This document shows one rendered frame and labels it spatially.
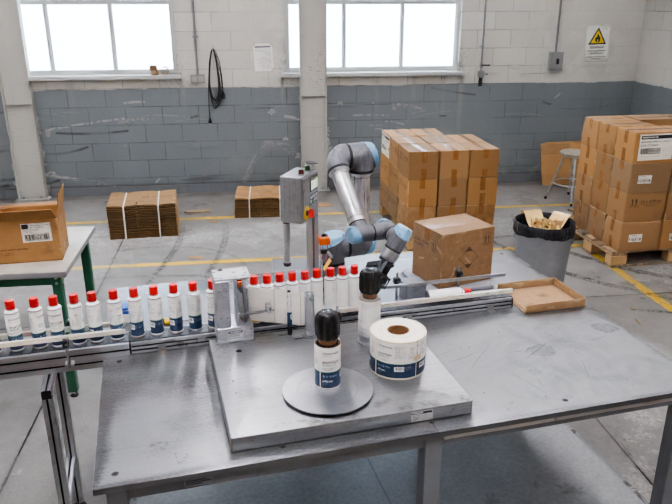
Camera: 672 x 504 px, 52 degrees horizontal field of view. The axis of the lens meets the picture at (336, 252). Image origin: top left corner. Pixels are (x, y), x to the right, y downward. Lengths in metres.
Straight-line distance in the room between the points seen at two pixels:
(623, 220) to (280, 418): 4.40
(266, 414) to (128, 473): 0.45
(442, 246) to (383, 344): 0.91
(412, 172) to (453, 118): 2.49
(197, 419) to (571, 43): 7.29
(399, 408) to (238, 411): 0.52
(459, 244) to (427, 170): 2.91
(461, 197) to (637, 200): 1.44
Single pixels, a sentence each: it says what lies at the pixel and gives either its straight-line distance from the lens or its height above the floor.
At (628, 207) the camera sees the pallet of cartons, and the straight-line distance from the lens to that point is 6.15.
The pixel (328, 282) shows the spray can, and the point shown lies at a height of 1.03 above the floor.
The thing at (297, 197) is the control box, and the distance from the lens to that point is 2.73.
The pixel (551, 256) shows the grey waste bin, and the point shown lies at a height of 0.41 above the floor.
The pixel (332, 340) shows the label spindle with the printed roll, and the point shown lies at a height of 1.09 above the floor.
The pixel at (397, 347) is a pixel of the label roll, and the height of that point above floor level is 1.01.
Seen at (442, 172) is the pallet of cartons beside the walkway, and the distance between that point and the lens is 6.18.
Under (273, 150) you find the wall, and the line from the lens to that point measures 8.19.
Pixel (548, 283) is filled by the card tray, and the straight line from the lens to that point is 3.49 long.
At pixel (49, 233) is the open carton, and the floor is 0.94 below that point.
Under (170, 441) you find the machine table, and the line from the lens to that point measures 2.30.
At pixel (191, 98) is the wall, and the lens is 8.11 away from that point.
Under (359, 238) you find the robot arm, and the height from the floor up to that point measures 1.19.
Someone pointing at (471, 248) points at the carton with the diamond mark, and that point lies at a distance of 3.31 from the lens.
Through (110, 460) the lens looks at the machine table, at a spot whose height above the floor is 0.83.
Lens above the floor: 2.13
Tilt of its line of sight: 20 degrees down
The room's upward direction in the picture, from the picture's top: straight up
